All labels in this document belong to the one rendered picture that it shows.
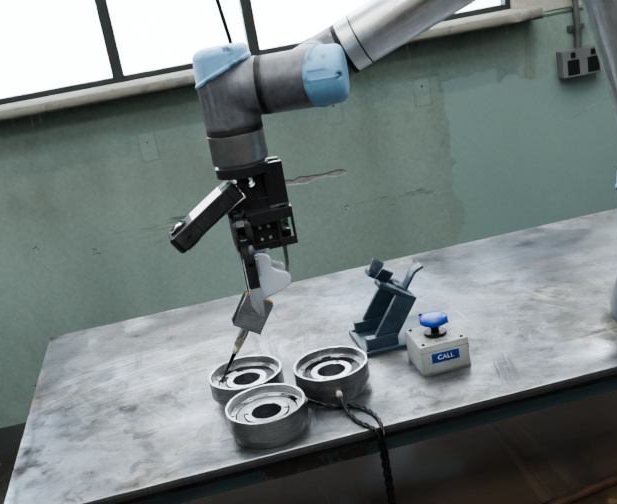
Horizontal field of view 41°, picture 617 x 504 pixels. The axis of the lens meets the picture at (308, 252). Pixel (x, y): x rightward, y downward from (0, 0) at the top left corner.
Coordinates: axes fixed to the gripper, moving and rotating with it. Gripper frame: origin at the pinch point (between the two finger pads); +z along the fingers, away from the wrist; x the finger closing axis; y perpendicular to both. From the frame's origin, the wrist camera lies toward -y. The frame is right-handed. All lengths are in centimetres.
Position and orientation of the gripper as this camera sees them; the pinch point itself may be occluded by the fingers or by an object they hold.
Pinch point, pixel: (254, 305)
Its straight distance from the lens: 115.5
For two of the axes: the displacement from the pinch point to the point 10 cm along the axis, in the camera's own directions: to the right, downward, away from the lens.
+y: 9.6, -2.2, 1.4
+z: 1.7, 9.4, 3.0
